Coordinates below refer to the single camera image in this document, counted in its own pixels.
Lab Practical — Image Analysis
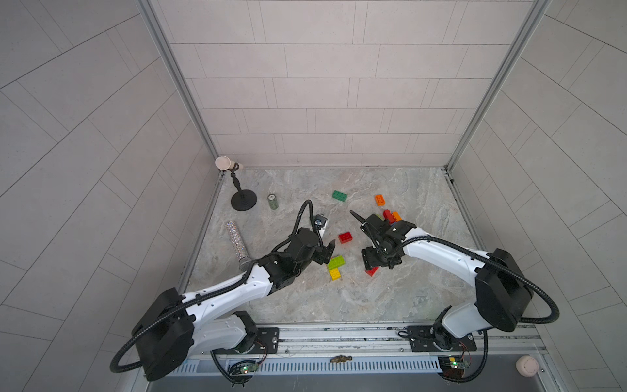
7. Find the circuit board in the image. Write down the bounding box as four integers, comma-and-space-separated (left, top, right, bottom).
229, 359, 260, 377
438, 356, 470, 380

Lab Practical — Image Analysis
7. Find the black microphone stand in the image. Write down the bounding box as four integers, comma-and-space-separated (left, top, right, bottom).
215, 156, 257, 212

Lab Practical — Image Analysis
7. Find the metal corner frame post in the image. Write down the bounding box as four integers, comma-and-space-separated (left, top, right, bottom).
444, 0, 551, 174

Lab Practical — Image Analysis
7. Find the left circuit board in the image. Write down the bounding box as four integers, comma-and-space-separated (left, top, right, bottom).
229, 359, 260, 377

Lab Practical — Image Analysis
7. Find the red lego brick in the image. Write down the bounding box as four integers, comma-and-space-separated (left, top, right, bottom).
365, 267, 379, 277
338, 232, 353, 244
383, 210, 397, 224

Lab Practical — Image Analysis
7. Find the brass fitting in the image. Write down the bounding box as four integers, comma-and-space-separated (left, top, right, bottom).
330, 354, 353, 364

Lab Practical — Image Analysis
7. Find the right circuit board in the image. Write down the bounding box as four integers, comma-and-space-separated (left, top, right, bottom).
438, 356, 470, 380

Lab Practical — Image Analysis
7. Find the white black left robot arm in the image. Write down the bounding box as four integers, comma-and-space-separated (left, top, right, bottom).
109, 228, 336, 382

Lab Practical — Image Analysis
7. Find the beige round knob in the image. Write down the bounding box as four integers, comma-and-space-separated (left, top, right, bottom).
515, 355, 540, 378

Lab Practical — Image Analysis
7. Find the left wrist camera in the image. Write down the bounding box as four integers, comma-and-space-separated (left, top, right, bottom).
314, 214, 328, 230

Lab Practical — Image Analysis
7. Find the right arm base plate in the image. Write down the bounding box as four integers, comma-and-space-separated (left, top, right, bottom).
398, 325, 477, 353

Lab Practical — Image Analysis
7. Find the green camouflage can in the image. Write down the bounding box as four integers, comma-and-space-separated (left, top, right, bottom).
267, 194, 279, 211

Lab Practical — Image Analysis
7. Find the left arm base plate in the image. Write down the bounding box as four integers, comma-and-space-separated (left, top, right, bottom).
215, 328, 280, 355

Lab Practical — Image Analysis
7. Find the small orange lego brick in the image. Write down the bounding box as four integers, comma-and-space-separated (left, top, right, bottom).
375, 194, 385, 207

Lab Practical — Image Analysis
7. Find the glitter silver microphone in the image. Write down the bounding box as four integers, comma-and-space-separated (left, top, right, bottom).
225, 220, 253, 272

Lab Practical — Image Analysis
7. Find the left metal corner post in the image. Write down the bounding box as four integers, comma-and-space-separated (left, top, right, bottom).
137, 0, 218, 158

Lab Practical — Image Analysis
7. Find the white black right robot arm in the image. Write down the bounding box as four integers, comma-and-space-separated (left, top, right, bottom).
351, 212, 560, 338

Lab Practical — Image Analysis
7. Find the dark green lego brick far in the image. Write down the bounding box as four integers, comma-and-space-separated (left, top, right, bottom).
331, 190, 348, 202

